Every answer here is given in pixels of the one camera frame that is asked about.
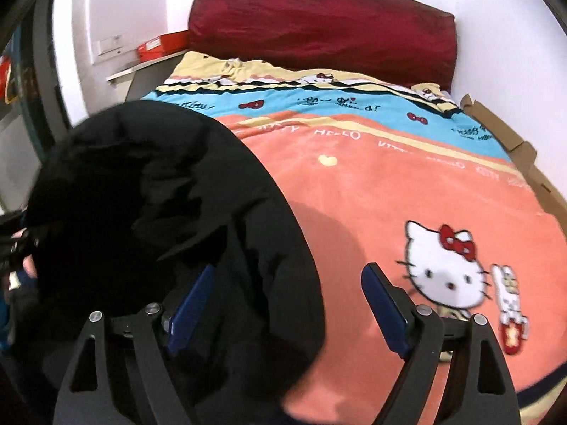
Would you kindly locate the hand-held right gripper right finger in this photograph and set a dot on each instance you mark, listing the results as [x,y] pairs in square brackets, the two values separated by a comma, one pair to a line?
[384,314]

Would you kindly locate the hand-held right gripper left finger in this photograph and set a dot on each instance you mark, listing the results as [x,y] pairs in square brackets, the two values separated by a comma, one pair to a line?
[191,304]

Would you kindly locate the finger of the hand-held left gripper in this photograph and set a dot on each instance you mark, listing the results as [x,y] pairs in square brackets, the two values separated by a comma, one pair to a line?
[13,237]

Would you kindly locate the black puffer jacket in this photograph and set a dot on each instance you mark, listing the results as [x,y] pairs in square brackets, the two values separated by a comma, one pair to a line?
[133,186]

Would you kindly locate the cartoon cat printed blanket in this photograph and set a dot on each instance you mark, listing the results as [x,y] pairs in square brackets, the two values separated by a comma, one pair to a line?
[376,186]

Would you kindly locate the red plastic bag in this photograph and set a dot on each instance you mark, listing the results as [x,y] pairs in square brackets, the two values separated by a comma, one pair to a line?
[3,77]

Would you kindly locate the white bedside shelf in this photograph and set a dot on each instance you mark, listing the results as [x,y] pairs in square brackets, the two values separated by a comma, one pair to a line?
[133,71]

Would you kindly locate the flattened brown cardboard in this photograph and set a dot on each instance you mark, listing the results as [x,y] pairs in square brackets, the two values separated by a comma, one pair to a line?
[496,124]

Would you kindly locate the red cardboard box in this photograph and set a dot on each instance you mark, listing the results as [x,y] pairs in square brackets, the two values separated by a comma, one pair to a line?
[159,46]

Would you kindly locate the dark red headboard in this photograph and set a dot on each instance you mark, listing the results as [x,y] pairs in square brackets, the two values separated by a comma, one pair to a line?
[323,31]

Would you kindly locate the white wall switch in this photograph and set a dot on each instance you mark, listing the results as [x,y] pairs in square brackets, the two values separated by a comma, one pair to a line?
[110,45]

